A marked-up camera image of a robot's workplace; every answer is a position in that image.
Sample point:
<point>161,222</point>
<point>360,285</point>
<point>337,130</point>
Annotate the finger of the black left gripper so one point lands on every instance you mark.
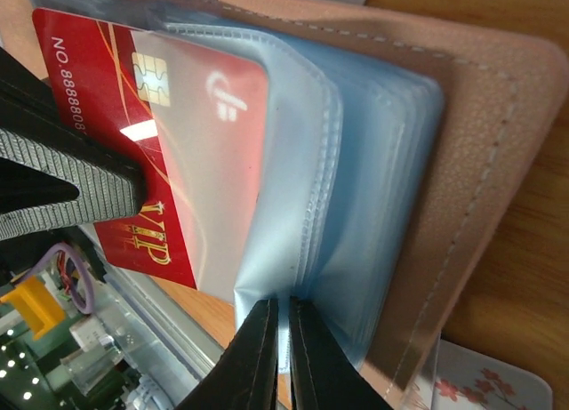
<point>53,176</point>

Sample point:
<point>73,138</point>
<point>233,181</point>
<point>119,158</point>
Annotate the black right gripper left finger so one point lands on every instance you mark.
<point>245,377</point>

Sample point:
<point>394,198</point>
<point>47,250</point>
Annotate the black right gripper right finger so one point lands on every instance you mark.
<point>322,376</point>

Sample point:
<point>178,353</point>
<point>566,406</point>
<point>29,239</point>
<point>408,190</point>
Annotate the white card pile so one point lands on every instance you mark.
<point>454,377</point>

